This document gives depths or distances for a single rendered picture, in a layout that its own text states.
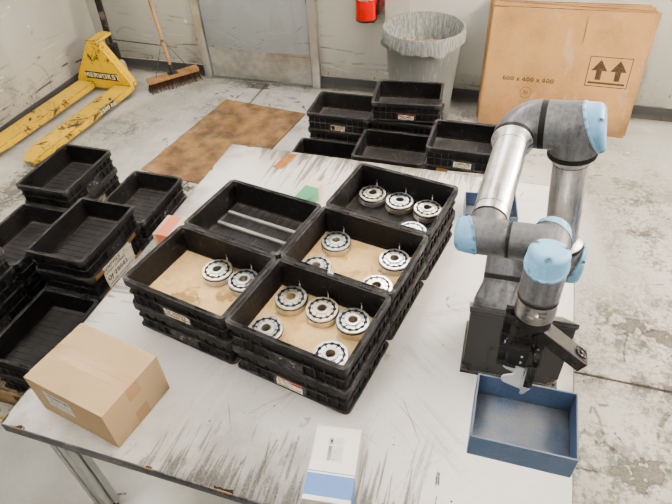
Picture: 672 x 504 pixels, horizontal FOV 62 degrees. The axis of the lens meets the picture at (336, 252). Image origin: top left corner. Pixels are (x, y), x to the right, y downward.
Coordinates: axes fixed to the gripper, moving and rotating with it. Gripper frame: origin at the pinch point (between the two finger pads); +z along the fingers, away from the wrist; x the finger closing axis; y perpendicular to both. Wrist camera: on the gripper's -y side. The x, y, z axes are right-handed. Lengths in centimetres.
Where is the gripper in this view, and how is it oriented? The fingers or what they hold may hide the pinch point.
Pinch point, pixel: (525, 388)
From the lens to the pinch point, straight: 127.7
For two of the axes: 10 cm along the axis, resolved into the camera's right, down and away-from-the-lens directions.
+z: 0.1, 8.1, 5.9
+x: -3.3, 5.6, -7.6
